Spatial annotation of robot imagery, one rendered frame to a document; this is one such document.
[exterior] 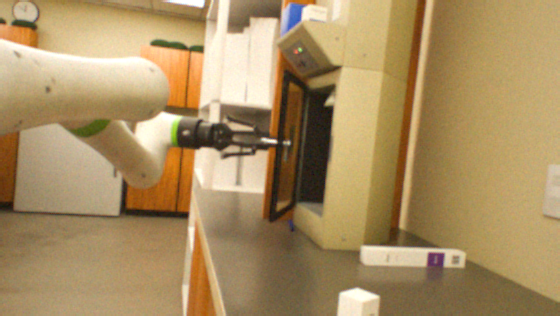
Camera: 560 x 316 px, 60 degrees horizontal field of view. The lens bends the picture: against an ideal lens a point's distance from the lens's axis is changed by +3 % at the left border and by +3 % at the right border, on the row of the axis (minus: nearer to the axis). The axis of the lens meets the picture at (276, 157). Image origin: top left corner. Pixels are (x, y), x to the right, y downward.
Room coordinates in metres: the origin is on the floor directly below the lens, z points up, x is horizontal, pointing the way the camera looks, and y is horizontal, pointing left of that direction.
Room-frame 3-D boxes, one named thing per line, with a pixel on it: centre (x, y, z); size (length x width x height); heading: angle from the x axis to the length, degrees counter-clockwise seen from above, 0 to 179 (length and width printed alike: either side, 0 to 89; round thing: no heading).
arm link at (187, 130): (1.37, 0.25, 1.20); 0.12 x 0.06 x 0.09; 167
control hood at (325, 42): (1.36, -0.05, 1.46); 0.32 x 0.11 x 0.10; 12
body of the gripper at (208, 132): (1.36, 0.18, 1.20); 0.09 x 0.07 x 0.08; 77
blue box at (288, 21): (1.45, -0.03, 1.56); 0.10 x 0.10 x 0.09; 12
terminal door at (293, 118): (1.37, -0.03, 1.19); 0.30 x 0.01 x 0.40; 167
